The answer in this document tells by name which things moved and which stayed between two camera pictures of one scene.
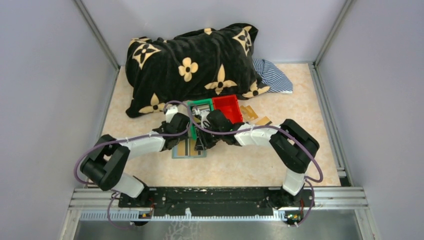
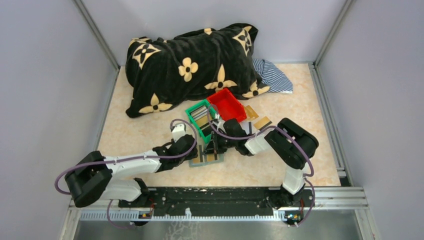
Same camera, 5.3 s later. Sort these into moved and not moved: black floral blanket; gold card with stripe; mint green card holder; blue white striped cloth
Moved: mint green card holder
Not moved: gold card with stripe; black floral blanket; blue white striped cloth
